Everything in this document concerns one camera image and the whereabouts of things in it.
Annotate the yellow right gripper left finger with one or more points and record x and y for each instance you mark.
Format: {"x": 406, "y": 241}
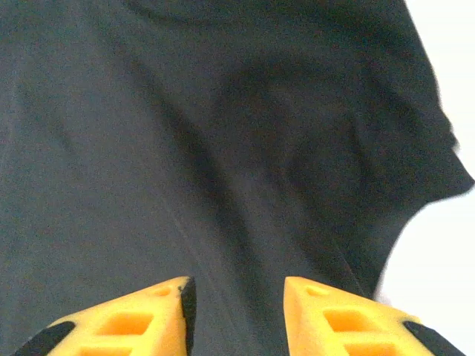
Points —
{"x": 122, "y": 326}

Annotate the black printed t-shirt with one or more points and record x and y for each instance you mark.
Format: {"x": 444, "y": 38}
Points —
{"x": 185, "y": 148}

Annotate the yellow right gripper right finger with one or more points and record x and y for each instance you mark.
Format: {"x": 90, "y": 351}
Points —
{"x": 352, "y": 326}

